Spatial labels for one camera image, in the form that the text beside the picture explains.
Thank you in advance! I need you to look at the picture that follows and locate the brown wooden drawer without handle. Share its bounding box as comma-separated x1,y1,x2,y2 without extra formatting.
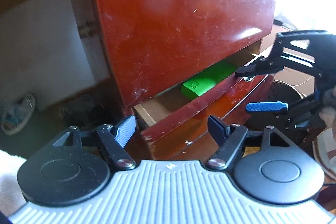
91,0,276,109

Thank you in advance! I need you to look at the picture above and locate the person's right hand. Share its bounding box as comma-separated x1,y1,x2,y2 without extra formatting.
319,88,336,123

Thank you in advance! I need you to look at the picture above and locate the green plastic case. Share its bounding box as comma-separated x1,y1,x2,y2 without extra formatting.
181,61,238,98

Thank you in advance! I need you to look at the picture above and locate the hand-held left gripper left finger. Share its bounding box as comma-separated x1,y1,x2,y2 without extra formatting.
43,115,137,170

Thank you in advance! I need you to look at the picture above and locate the white fluffy rug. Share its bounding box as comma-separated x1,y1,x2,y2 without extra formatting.
0,149,28,215

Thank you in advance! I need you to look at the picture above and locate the grey slipper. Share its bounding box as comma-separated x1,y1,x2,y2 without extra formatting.
0,91,36,136

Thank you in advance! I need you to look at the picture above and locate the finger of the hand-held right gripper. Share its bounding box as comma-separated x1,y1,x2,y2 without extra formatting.
245,97,324,130
235,29,317,77

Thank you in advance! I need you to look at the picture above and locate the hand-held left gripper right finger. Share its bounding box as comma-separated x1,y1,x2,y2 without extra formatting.
207,115,298,170

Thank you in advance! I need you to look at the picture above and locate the white brown fabric item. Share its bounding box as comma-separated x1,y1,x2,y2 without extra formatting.
312,124,336,176

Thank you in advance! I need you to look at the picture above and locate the dark round waste bin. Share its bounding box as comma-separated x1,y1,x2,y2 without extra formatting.
244,79,324,152

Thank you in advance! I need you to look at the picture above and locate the thin white cable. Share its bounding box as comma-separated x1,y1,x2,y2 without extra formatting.
287,76,315,88

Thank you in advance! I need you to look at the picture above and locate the brown wooden drawer cabinet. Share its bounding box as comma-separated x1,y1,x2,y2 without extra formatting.
66,0,276,161

